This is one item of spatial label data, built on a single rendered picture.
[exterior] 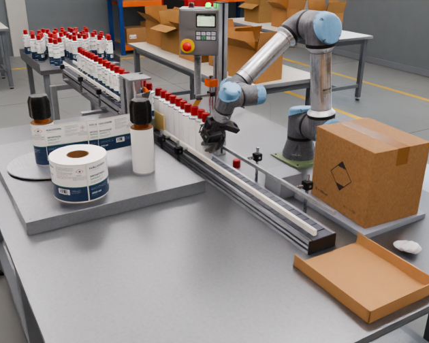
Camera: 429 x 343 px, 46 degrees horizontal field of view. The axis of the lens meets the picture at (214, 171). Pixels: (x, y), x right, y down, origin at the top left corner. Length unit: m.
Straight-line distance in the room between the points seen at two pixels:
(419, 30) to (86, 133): 6.72
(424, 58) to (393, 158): 6.56
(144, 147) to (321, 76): 0.75
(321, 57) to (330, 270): 0.89
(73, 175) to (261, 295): 0.77
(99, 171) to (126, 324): 0.66
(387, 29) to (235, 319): 7.62
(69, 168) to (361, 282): 1.01
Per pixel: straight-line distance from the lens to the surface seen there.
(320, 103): 2.12
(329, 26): 2.03
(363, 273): 1.56
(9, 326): 2.78
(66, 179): 1.81
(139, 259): 1.58
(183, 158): 2.22
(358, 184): 1.73
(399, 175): 1.76
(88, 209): 1.80
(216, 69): 2.21
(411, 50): 8.38
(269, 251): 1.62
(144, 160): 1.99
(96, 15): 9.87
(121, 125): 2.16
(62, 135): 2.11
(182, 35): 2.19
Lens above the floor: 1.69
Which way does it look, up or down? 24 degrees down
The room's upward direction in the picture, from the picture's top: straight up
